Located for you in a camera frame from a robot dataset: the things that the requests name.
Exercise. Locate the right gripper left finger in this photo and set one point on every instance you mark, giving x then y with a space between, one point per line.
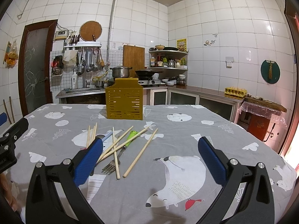
43 203

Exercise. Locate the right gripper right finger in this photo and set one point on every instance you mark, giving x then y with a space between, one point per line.
256 204

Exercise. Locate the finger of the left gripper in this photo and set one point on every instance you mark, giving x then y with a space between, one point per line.
15 131
3 118

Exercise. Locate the green handled metal fork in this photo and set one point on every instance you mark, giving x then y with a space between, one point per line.
110 168

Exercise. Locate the steel kitchen sink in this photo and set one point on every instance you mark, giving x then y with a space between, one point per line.
82 90

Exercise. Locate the kitchen counter cabinets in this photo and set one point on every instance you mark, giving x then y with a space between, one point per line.
215 101

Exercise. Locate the white soap bottle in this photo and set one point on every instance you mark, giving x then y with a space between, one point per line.
74 80

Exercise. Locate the dark wooden door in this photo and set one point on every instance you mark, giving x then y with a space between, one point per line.
34 65

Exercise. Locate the grey polar bear tablecloth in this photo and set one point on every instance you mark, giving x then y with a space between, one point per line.
170 183

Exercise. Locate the yellow plastic utensil holder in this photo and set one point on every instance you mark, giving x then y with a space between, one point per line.
124 99

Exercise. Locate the hanging utensil rack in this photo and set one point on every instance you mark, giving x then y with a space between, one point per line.
87 57

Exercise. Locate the steel cooking pot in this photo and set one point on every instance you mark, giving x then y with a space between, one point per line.
121 72

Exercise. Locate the yellow egg tray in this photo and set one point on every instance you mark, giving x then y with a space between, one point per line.
236 92

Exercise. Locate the steel gas stove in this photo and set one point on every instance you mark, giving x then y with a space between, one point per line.
150 83

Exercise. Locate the round wooden cutting board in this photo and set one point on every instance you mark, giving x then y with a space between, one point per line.
90 31

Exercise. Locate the black wok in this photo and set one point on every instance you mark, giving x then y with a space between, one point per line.
146 74

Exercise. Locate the rectangular wooden cutting board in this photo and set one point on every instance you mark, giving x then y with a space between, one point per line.
133 57

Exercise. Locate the orange bag on wall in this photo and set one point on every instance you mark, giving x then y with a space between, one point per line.
11 56

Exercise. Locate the green round wall board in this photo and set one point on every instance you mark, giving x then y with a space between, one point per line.
270 71

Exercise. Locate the white wall socket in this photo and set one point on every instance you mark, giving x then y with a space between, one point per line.
229 62

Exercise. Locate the corner wall shelf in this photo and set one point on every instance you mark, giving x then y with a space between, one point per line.
166 57

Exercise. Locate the yellow wall poster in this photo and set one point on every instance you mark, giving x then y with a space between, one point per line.
181 44

